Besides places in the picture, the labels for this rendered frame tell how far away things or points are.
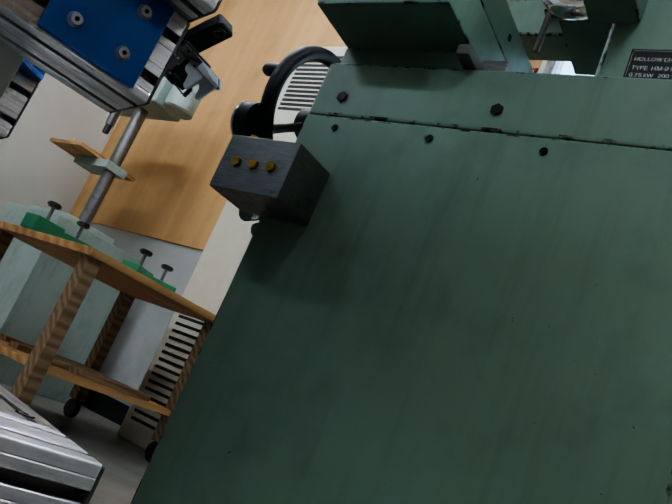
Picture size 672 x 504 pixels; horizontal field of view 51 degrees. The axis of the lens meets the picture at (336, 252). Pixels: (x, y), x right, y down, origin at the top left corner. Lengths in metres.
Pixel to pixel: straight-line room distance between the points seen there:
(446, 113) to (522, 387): 0.37
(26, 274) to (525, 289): 2.53
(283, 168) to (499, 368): 0.36
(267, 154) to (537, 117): 0.34
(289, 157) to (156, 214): 2.81
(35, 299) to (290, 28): 1.86
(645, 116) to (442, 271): 0.28
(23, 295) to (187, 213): 0.90
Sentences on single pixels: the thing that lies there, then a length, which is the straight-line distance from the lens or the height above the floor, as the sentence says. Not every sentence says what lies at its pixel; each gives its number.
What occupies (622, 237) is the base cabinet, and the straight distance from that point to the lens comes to 0.79.
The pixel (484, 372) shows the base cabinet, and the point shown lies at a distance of 0.77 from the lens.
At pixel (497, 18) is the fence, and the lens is 1.07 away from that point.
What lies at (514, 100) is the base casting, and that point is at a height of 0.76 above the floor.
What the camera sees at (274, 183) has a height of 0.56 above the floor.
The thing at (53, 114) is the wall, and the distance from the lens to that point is 4.13.
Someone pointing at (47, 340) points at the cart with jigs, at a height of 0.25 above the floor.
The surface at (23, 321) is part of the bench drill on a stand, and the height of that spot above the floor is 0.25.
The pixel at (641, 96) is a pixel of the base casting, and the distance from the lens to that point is 0.87.
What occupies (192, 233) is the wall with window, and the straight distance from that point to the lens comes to 3.44.
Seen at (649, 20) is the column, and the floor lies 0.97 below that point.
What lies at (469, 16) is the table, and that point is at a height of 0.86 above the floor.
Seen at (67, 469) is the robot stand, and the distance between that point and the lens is 0.49.
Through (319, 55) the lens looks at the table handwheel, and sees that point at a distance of 1.32.
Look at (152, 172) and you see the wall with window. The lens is 3.87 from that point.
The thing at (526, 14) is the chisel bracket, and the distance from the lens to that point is 1.25.
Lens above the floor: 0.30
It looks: 14 degrees up
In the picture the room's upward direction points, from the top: 23 degrees clockwise
